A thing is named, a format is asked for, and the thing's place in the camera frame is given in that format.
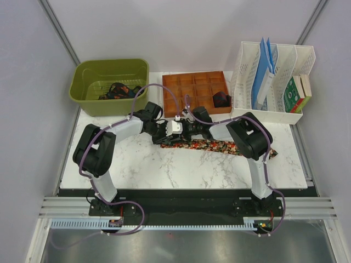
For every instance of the green book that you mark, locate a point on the green book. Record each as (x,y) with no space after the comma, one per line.
(294,99)

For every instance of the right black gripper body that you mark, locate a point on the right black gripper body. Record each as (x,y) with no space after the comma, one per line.
(189,130)

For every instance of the beige paperback book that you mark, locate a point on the beige paperback book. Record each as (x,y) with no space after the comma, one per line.
(305,82)

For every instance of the dark blue orange tie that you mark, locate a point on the dark blue orange tie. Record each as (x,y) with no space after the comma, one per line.
(120,91)

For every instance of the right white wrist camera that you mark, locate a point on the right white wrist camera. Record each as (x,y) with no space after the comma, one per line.
(187,115)

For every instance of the white slotted cable duct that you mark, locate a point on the white slotted cable duct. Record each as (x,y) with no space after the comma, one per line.
(118,224)

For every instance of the white plastic file organizer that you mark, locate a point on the white plastic file organizer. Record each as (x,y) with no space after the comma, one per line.
(293,60)

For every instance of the blue folder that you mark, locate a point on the blue folder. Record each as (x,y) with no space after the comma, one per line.
(268,59)

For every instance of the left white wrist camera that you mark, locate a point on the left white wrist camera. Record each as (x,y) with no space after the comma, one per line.
(174,127)

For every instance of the orange compartment tray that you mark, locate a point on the orange compartment tray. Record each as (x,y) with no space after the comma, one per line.
(200,86)

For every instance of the colourful floral patterned tie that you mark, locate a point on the colourful floral patterned tie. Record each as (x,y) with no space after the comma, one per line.
(226,147)

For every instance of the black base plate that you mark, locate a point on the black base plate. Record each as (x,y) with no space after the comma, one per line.
(185,207)

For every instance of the white booklet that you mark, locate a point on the white booklet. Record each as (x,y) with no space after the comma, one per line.
(265,85)

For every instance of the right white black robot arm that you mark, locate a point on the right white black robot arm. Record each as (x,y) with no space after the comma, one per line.
(252,140)

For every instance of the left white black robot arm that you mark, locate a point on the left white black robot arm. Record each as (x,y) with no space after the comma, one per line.
(95,149)

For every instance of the rolled dark red tie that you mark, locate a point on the rolled dark red tie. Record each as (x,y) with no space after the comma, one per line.
(221,99)

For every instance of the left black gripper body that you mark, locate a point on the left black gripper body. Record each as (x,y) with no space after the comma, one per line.
(160,132)

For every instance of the olive green plastic bin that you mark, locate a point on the olive green plastic bin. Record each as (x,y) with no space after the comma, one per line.
(93,78)

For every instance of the aluminium frame rail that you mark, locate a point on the aluminium frame rail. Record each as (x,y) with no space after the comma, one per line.
(307,209)

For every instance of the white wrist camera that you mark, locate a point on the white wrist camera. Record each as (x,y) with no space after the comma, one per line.
(187,115)
(174,127)

